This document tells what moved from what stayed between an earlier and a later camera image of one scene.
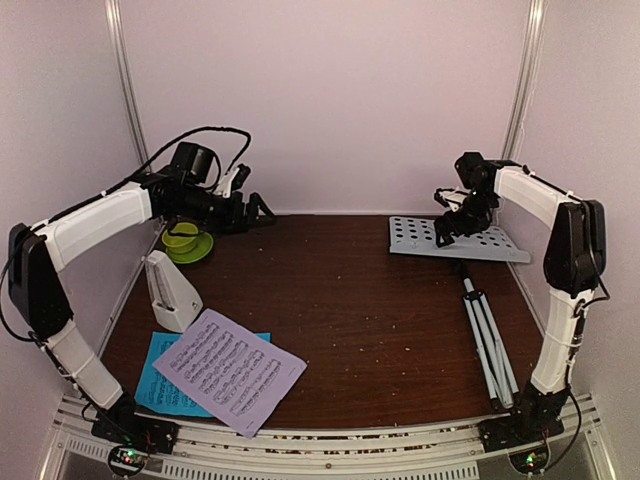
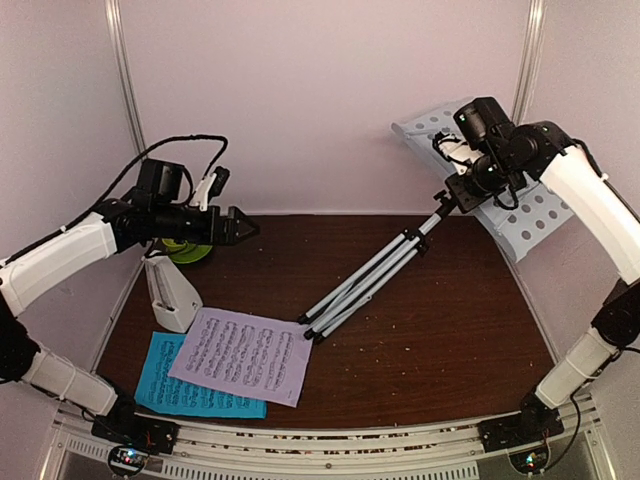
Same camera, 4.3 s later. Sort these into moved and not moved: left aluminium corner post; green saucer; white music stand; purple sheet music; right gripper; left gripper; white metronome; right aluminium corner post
Moved: white music stand; left gripper; purple sheet music; right gripper
Not moved: right aluminium corner post; green saucer; left aluminium corner post; white metronome
